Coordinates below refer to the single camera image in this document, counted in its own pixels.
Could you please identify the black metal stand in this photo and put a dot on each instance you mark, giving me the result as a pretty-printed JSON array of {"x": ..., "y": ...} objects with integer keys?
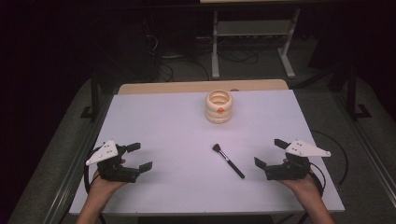
[
  {"x": 352, "y": 96},
  {"x": 94, "y": 99}
]

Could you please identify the wooden table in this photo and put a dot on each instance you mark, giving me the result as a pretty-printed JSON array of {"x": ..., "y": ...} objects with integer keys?
[{"x": 186, "y": 86}]

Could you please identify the person's left hand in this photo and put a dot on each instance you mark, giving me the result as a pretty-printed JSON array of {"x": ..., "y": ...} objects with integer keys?
[{"x": 102, "y": 188}]

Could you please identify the person's right hand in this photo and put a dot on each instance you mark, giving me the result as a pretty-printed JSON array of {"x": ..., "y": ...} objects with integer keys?
[{"x": 303, "y": 188}]

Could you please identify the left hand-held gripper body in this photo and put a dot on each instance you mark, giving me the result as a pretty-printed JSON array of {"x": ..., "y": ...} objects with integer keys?
[{"x": 112, "y": 169}]

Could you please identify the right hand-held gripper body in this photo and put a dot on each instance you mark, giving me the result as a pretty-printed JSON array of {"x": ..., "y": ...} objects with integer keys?
[{"x": 289, "y": 171}]

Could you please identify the cream ribbed holder cup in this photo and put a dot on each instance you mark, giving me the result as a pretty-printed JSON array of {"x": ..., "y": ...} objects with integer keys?
[{"x": 218, "y": 113}]

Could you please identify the black makeup brush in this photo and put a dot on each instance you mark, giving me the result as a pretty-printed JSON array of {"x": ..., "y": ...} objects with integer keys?
[{"x": 229, "y": 162}]

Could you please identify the white table board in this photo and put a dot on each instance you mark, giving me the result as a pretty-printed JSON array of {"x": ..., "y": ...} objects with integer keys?
[{"x": 180, "y": 133}]

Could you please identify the white metal desk frame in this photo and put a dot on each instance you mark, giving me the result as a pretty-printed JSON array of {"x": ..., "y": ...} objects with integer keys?
[{"x": 252, "y": 28}]

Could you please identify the grey metal floor rail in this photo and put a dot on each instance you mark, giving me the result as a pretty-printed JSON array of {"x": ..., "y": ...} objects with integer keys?
[
  {"x": 372, "y": 155},
  {"x": 70, "y": 174}
]

